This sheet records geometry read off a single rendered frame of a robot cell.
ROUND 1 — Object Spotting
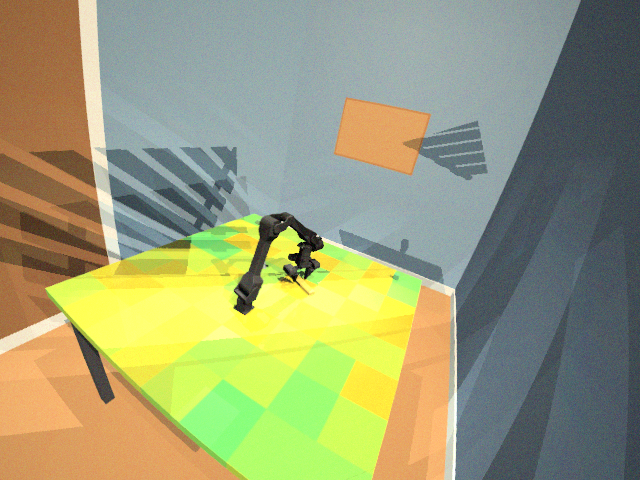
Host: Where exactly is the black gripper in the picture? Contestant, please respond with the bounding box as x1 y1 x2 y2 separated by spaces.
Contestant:
283 253 320 283

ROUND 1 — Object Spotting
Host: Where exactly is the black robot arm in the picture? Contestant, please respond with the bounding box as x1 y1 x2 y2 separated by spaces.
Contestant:
233 212 324 315

